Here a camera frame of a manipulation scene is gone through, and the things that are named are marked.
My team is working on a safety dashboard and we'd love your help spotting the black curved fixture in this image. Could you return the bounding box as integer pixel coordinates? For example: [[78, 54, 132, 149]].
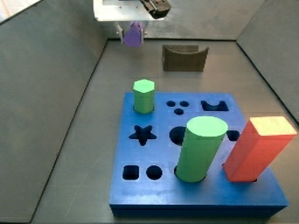
[[163, 45, 210, 72]]

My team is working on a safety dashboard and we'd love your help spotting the purple three prong object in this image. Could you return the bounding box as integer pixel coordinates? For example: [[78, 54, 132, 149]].
[[123, 21, 144, 47]]

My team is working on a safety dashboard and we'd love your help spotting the red square peg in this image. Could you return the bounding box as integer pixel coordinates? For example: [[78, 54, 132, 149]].
[[223, 116, 297, 182]]

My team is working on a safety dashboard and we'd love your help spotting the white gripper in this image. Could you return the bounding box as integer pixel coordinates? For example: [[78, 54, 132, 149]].
[[92, 0, 154, 43]]

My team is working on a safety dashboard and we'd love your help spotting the tall green cylinder peg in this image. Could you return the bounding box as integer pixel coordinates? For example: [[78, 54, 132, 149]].
[[175, 116, 229, 183]]

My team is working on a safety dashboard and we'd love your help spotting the blue shape sorting board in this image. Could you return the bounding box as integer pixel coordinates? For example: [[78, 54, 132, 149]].
[[108, 93, 289, 218]]

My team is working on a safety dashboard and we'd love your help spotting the short green hexagon peg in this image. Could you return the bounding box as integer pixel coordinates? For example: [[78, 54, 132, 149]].
[[134, 80, 155, 114]]

